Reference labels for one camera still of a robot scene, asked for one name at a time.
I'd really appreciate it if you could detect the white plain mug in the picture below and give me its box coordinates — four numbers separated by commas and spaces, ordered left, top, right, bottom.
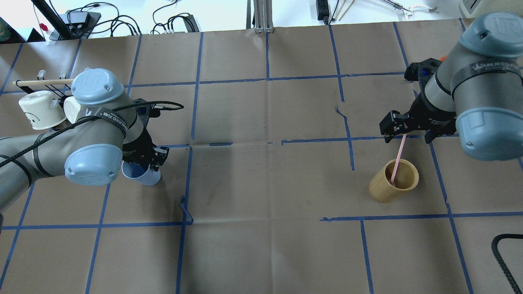
63, 96, 81, 124

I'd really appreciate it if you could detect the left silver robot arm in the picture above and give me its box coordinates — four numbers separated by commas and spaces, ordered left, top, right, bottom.
0, 69, 184, 213

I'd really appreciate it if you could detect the aluminium frame post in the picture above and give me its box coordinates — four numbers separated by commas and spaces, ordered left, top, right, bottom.
246, 0, 274, 34

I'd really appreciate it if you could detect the pink chopstick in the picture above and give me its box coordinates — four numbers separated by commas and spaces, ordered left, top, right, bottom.
390, 134, 407, 187

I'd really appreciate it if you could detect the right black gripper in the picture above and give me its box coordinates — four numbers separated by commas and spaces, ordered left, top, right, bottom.
379, 58, 456, 144

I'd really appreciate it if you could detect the bamboo chopstick holder cup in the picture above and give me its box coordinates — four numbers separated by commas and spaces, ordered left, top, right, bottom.
368, 159, 420, 203

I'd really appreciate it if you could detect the black power adapter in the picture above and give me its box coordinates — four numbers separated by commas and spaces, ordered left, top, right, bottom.
315, 0, 330, 25

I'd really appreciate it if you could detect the light blue plastic cup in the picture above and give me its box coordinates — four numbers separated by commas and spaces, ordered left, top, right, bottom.
121, 161, 162, 186

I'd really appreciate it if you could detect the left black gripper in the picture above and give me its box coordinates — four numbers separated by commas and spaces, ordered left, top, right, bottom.
123, 105, 170, 172

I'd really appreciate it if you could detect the white smiley mug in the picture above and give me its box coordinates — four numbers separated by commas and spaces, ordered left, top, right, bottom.
18, 91, 67, 130

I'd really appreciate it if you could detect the black wire mug rack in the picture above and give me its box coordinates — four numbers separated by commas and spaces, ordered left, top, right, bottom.
12, 70, 73, 130

